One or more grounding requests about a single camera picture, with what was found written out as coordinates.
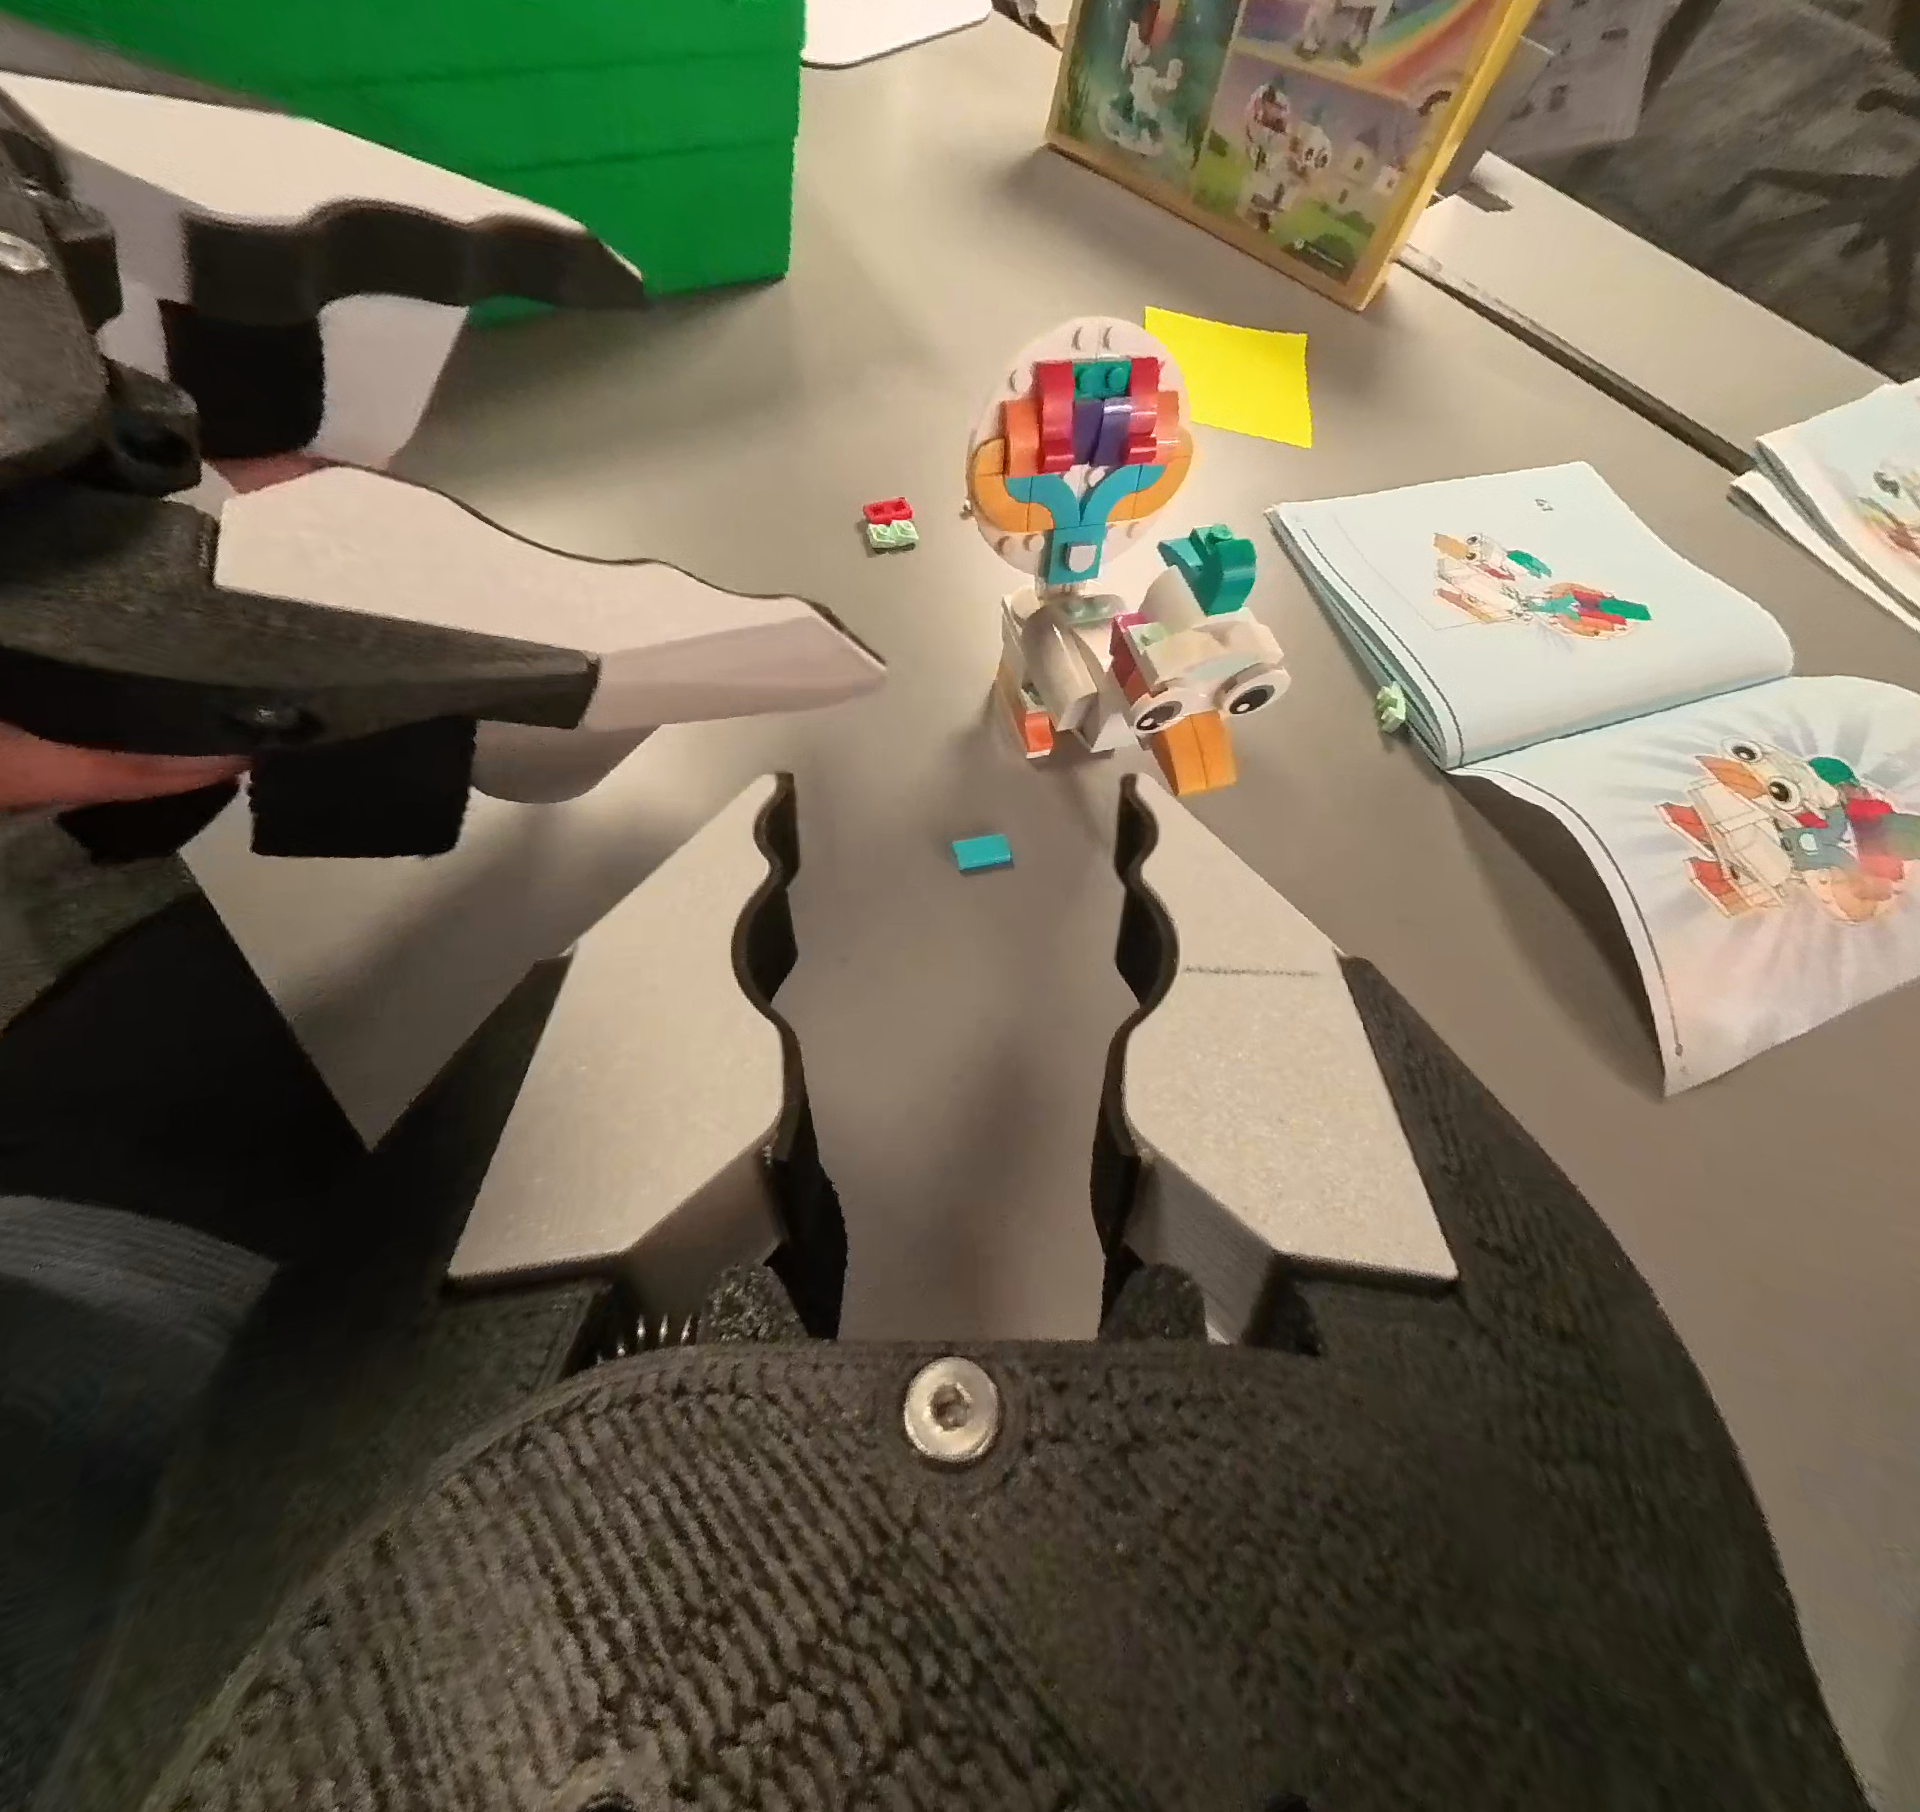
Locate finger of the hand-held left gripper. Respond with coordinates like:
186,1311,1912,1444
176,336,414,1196
0,19,649,333
215,466,890,803

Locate colourful lego bird model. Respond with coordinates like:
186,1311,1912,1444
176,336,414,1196
960,312,1300,803

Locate person's grey clothing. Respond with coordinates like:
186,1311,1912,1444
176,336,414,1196
0,1194,289,1709

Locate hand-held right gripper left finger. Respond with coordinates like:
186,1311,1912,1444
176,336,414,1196
446,773,846,1341

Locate white paper leaflet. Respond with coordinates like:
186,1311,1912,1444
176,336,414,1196
1478,0,1708,173

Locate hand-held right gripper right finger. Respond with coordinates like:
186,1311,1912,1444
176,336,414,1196
1091,773,1462,1347

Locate yellow sticky note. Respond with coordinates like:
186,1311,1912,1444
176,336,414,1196
1144,306,1317,452

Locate closed lego instruction booklet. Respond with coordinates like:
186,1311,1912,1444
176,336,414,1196
1728,378,1920,602

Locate yellow lego box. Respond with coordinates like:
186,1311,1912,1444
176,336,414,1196
1045,0,1610,312

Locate person's left hand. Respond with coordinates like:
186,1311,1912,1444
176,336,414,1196
0,725,253,812

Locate open lego instruction booklet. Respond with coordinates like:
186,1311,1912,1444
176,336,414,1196
1266,459,1920,1101

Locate green plastic bin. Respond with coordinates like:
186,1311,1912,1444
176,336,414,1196
0,0,820,333

